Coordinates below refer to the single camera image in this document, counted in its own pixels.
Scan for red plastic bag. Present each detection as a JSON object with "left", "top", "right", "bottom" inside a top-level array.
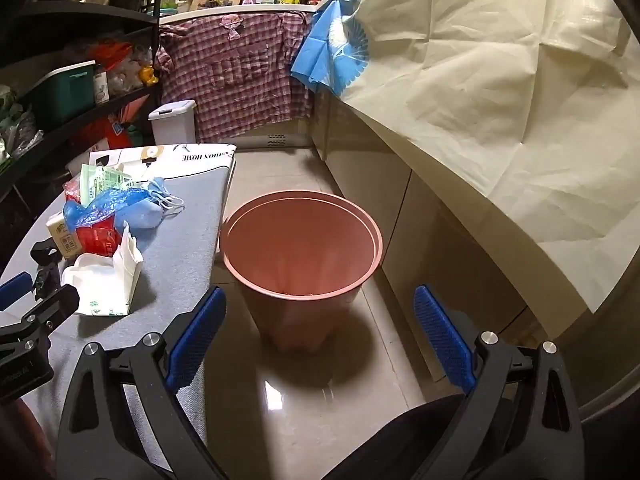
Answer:
[{"left": 87, "top": 41, "right": 134, "bottom": 69}]

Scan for beige kitchen cabinet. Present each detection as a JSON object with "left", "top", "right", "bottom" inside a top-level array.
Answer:
[{"left": 310, "top": 85, "right": 591, "bottom": 376}]

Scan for blue face mask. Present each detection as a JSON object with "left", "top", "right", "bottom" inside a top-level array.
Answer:
[{"left": 122, "top": 176, "right": 186, "bottom": 231}]

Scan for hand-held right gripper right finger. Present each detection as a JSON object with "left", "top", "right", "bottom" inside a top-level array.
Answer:
[{"left": 412, "top": 284, "right": 586, "bottom": 480}]

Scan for blue plastic bag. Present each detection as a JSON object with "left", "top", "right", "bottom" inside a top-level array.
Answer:
[{"left": 64, "top": 187, "right": 151, "bottom": 232}]

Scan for cream cloth sheet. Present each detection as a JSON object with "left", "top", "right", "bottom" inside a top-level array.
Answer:
[{"left": 310, "top": 0, "right": 640, "bottom": 313}]

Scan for clear plastic bags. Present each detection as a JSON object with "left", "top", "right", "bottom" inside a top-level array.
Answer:
[{"left": 0, "top": 85, "right": 45, "bottom": 161}]

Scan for small white lidded bin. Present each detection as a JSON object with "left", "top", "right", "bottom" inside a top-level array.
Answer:
[{"left": 148, "top": 100, "right": 197, "bottom": 147}]

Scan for blue printed cloth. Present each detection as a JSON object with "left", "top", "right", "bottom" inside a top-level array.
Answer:
[{"left": 290, "top": 0, "right": 375, "bottom": 96}]

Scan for red plaid shirt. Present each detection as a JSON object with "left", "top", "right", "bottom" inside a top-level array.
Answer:
[{"left": 155, "top": 10, "right": 317, "bottom": 142}]

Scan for person's left forearm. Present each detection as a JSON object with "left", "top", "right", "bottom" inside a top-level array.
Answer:
[{"left": 0, "top": 395, "right": 56, "bottom": 480}]

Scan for red wrapper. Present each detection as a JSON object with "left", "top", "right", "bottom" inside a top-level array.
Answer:
[{"left": 75, "top": 224, "right": 123, "bottom": 259}]

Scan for grey printed table cover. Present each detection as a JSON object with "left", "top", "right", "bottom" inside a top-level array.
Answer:
[{"left": 0, "top": 143, "right": 238, "bottom": 471}]

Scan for black shelf rack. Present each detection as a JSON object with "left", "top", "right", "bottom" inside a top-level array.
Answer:
[{"left": 0, "top": 0, "right": 167, "bottom": 241}]

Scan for green storage box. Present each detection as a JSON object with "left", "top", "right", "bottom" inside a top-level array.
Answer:
[{"left": 29, "top": 60, "right": 97, "bottom": 127}]

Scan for white labelled jar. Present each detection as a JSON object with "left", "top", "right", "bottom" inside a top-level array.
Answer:
[{"left": 92, "top": 65, "right": 111, "bottom": 106}]

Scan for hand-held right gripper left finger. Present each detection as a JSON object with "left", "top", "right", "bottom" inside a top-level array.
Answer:
[{"left": 56, "top": 286, "right": 228, "bottom": 480}]

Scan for pink plastic bucket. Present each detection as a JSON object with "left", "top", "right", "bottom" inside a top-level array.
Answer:
[{"left": 219, "top": 190, "right": 384, "bottom": 353}]

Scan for person's dark clothing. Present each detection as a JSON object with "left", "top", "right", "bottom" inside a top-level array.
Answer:
[{"left": 325, "top": 392, "right": 476, "bottom": 480}]

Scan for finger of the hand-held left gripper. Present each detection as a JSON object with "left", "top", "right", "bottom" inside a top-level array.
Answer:
[
  {"left": 0, "top": 272, "right": 35, "bottom": 312},
  {"left": 30, "top": 239, "right": 63, "bottom": 306}
]

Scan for beige tissue pack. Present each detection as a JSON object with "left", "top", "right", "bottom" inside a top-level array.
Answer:
[{"left": 46, "top": 210, "right": 83, "bottom": 261}]

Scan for green printed packet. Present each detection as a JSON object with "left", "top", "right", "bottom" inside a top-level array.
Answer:
[{"left": 80, "top": 162, "right": 147, "bottom": 209}]

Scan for orange red box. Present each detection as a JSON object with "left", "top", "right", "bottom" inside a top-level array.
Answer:
[{"left": 75, "top": 105, "right": 151, "bottom": 152}]

